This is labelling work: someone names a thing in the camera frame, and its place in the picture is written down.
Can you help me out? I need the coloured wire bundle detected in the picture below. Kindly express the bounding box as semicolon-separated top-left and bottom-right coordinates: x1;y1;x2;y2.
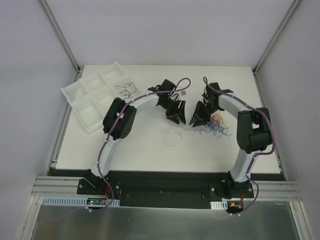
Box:
198;112;233;140

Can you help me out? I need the clear thin wire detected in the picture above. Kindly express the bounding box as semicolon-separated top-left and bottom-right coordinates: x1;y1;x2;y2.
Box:
159;124;198;148

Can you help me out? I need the dark thin wire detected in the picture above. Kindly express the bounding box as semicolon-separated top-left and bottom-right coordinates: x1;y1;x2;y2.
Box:
113;81;138;100

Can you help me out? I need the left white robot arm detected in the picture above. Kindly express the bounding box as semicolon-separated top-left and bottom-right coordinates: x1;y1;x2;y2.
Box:
78;77;191;195

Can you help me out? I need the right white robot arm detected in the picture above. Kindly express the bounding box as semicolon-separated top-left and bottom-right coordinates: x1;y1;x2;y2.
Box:
189;82;275;198

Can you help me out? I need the white foam compartment tray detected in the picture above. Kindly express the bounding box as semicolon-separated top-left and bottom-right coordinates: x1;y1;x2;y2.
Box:
61;61;142;134

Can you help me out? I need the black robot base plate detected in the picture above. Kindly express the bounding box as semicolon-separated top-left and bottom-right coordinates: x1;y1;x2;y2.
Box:
77;170;254;209

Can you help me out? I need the right white cable duct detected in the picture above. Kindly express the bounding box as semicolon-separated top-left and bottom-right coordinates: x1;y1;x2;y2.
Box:
210;201;228;211

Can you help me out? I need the white cable duct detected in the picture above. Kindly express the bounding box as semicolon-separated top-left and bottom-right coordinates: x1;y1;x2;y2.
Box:
42;196;120;208
210;201;228;211

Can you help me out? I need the left aluminium frame post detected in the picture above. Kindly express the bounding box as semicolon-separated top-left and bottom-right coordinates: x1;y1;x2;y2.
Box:
37;0;81;73

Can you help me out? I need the aluminium frame post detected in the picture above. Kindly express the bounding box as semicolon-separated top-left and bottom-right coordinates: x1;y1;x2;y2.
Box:
37;0;81;73
252;0;303;76

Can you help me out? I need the right aluminium frame post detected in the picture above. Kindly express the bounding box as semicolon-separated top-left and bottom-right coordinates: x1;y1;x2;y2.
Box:
252;0;303;76

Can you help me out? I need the aluminium front rail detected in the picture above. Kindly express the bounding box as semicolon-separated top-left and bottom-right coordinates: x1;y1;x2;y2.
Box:
31;174;86;196

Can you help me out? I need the left white cable duct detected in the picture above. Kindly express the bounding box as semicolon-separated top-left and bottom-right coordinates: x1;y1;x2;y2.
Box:
42;196;120;208

